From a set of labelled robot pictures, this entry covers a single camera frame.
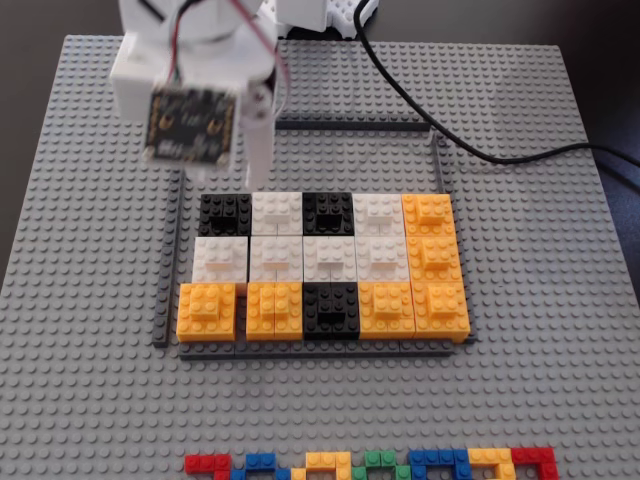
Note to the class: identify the white lego cube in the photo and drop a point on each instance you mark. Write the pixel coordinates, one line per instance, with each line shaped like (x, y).
(330, 260)
(275, 212)
(275, 260)
(382, 260)
(377, 215)
(220, 257)

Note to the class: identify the blue lego brick shape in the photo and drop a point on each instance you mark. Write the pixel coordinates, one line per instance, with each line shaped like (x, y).
(435, 457)
(260, 461)

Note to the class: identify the red lego brick shape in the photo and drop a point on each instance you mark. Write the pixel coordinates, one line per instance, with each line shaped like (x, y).
(200, 462)
(535, 456)

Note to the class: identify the grey lego baseplate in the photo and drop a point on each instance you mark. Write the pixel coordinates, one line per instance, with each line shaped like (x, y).
(500, 300)

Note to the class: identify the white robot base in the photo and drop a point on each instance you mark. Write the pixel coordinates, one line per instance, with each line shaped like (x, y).
(300, 15)

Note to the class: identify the black camera circuit board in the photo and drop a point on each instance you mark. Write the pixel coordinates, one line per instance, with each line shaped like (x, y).
(192, 125)

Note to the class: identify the yellow lego brick shape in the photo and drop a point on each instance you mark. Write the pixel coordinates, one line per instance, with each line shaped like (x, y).
(325, 460)
(490, 456)

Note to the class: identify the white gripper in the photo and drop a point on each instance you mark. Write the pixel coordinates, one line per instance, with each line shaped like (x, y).
(258, 131)

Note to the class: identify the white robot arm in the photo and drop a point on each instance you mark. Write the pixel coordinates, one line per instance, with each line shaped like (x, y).
(210, 17)

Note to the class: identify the black lego cube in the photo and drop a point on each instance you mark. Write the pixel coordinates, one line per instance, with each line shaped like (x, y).
(225, 215)
(330, 310)
(327, 212)

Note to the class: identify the orange lego cube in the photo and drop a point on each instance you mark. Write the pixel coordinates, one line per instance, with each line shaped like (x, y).
(275, 312)
(205, 312)
(442, 310)
(430, 215)
(435, 260)
(387, 310)

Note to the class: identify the white studded plate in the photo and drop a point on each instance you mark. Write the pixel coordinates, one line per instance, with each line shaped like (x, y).
(342, 15)

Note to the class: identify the green lego brick shape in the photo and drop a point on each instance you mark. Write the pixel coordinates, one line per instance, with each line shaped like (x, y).
(380, 460)

